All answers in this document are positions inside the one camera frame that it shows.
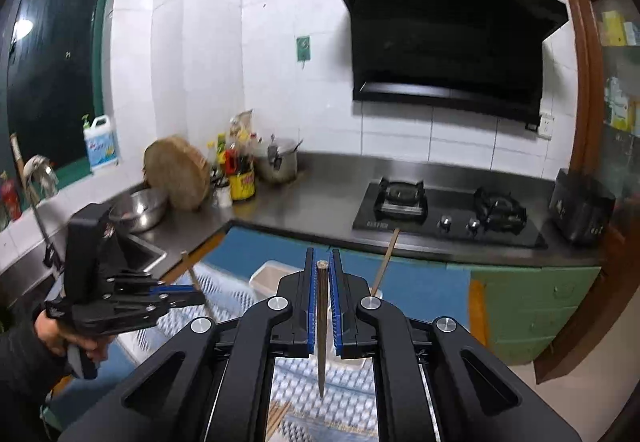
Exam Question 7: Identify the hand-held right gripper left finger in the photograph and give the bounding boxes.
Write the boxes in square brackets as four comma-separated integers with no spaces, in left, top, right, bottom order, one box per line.
[57,247,318,442]

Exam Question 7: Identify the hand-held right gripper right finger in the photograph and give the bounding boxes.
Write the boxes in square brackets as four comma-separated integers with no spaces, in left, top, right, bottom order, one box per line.
[330,249,583,442]

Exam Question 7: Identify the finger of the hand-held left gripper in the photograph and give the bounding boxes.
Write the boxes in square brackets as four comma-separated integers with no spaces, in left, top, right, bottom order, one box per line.
[107,273,199,299]
[100,293,207,336]

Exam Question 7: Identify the brown wooden chopstick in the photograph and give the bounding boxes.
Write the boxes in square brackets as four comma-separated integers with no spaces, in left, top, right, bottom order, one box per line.
[314,259,331,398]
[180,249,211,320]
[370,228,401,298]

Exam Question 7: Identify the white plastic chopstick holder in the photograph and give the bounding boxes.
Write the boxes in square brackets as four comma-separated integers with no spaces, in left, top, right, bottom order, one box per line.
[248,259,385,370]

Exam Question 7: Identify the bunch of wooden chopsticks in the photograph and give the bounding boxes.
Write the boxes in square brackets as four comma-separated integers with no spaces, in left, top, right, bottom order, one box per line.
[265,399,293,440]

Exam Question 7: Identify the person's left hand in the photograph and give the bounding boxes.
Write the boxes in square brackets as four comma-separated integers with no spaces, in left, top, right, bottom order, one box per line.
[34,307,108,365]

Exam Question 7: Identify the steel kitchen sink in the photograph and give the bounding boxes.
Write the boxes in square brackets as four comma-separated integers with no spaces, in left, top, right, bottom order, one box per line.
[0,202,168,303]

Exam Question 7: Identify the steel colander bowl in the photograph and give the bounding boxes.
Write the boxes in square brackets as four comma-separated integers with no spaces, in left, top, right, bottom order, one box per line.
[109,187,168,233]

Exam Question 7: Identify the blue patterned tablecloth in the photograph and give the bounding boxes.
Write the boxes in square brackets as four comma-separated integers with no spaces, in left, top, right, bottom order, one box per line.
[50,227,473,442]

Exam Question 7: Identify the red bottle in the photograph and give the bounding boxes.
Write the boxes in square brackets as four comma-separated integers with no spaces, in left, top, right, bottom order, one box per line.
[0,175,23,223]

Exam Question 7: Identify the steel faucet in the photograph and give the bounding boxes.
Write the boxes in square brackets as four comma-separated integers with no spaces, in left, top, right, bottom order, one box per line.
[22,155,63,268]

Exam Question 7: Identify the small white jar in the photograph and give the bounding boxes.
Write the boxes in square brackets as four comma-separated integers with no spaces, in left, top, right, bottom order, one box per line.
[215,177,234,208]

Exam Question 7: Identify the stainless steel kitchen counter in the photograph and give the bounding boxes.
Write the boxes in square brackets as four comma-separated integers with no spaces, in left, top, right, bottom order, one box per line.
[115,149,603,268]

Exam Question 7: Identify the white detergent jug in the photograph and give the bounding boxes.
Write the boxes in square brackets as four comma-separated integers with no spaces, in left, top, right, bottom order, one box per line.
[81,115,120,173]

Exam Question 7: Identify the round wooden cutting board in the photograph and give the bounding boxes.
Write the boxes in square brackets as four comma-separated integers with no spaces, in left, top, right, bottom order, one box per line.
[143,136,212,212]

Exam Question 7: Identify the cluster of condiment bottles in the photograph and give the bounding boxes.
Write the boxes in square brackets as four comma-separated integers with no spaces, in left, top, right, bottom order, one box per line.
[206,110,263,203]

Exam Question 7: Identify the black gas stove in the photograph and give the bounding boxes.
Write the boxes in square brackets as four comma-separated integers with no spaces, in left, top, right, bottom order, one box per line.
[352,177,549,250]

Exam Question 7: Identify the steel cooking pot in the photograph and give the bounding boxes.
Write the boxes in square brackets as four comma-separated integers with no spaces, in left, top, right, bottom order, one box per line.
[255,137,301,184]

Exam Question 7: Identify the green drawer cabinet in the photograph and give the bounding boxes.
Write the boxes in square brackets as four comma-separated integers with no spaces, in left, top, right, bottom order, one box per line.
[470,262,603,365]

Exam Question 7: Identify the black countertop appliance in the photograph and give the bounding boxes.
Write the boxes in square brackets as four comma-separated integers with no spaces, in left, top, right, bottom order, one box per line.
[548,168,617,244]

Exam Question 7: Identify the black range hood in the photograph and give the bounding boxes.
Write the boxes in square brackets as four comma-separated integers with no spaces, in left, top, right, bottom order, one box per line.
[331,0,569,118]

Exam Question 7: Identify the wooden glass door cabinet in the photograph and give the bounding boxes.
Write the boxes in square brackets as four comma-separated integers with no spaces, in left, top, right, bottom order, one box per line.
[550,0,640,385]

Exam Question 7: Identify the assorted small cardboard boxes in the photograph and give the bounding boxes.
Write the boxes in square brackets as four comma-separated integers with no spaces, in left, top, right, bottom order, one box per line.
[600,10,640,133]

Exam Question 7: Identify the dark window with green frame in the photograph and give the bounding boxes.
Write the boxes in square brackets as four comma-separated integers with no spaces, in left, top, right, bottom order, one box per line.
[0,0,126,178]

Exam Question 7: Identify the white wall socket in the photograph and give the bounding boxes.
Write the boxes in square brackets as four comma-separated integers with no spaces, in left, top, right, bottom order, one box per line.
[525,112,556,139]

